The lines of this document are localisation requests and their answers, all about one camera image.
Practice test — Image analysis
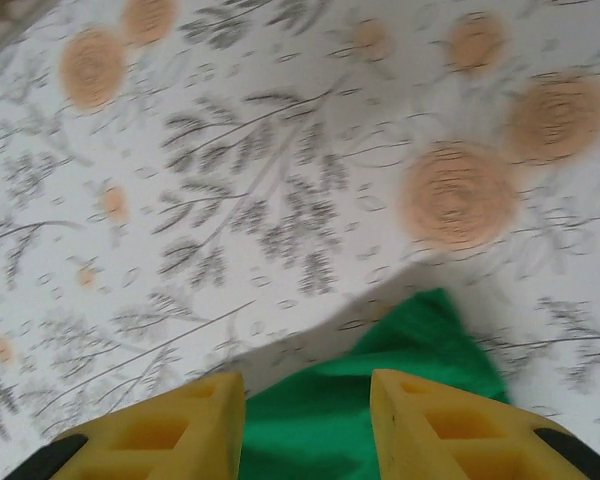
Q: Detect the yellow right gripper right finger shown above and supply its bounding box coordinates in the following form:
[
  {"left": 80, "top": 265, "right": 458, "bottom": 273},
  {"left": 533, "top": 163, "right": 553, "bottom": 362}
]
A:
[{"left": 369, "top": 368, "right": 600, "bottom": 480}]

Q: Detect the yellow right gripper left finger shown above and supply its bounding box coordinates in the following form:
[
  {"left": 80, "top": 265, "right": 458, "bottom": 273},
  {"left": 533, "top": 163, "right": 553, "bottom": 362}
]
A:
[{"left": 2, "top": 370, "right": 245, "bottom": 480}]

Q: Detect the green t-shirt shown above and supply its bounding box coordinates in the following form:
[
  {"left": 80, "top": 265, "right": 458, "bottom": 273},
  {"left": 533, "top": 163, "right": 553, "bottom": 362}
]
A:
[{"left": 237, "top": 288, "right": 512, "bottom": 480}]

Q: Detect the floral table cover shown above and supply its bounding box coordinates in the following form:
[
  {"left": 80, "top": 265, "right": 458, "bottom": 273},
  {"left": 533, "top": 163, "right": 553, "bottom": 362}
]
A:
[{"left": 0, "top": 0, "right": 600, "bottom": 480}]

